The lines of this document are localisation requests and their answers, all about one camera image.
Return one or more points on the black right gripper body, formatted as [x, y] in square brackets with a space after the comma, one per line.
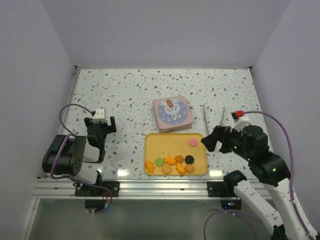
[237, 146]

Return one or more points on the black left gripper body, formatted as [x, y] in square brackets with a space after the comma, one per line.
[104, 129]

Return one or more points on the metal tongs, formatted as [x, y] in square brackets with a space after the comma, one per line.
[206, 121]

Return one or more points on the silver tin lid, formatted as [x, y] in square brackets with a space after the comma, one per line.
[172, 111]

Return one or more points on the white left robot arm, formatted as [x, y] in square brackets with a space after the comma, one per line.
[67, 154]

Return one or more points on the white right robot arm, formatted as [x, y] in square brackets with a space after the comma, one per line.
[286, 219]

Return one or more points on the pink sandwich cookie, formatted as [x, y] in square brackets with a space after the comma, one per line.
[193, 142]

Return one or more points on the black sandwich cookie right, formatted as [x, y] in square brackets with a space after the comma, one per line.
[189, 159]

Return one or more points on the silver cookie tin box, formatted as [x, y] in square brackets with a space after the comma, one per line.
[167, 128]

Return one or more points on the brown round cookie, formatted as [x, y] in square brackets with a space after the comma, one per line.
[189, 168]

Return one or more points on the chocolate chip cookie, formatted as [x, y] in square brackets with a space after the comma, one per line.
[179, 159]

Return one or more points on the orange fish cookie right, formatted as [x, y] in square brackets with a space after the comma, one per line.
[180, 169]

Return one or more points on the orange fish cookie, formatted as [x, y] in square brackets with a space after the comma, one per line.
[180, 169]
[149, 166]
[170, 160]

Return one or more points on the orange fish cookie middle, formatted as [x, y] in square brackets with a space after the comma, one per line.
[170, 160]

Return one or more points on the yellow plastic tray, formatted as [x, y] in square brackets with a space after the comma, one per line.
[162, 145]

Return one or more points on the round beige dotted cookie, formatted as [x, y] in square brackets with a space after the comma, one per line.
[166, 168]

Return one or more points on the orange fish cookie left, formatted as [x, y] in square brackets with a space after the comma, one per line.
[149, 166]

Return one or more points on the green sandwich cookie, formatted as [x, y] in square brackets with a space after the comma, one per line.
[159, 162]

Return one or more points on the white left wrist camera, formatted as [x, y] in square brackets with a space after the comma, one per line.
[99, 116]

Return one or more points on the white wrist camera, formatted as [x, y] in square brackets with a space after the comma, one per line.
[99, 116]
[241, 120]

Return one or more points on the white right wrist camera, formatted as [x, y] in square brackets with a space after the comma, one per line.
[241, 120]

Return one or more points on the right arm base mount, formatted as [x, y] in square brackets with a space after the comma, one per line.
[217, 188]

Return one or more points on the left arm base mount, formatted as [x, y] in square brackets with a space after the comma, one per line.
[97, 191]

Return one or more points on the aluminium frame rail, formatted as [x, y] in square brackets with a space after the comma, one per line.
[125, 189]

